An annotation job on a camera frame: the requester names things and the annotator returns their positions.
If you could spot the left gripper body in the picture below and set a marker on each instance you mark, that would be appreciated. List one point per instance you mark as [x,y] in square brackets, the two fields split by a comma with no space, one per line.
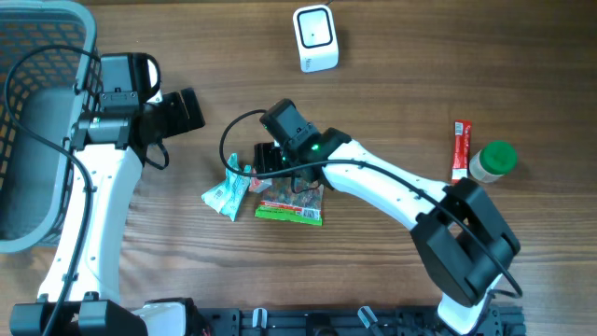
[171,116]

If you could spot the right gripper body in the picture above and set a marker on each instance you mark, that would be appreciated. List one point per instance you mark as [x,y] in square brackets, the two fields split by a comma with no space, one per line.
[271,159]

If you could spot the small red white packet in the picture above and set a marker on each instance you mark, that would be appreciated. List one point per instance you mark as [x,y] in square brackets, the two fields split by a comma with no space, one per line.
[259,185]

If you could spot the green snack bag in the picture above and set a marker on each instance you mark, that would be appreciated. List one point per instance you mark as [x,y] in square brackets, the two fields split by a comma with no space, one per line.
[292,199]

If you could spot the teal snack packet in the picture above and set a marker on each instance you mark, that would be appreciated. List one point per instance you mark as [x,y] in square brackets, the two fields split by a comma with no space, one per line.
[226,197]

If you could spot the red stick sachet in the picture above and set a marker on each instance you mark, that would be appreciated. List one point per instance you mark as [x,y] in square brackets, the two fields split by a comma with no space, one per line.
[460,157]

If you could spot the green lid spice jar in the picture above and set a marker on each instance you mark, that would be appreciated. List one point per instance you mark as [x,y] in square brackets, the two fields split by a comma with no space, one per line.
[492,162]

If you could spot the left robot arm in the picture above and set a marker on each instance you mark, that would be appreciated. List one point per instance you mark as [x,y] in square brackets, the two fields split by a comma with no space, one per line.
[108,145]

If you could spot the white barcode scanner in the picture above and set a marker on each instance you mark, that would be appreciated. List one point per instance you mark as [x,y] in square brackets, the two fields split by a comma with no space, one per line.
[316,37]

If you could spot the grey plastic mesh basket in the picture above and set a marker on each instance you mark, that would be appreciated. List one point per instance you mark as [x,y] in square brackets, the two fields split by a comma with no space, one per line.
[47,81]

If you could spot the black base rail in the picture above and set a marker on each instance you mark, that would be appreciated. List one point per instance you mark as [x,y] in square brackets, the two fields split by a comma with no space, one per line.
[401,321]

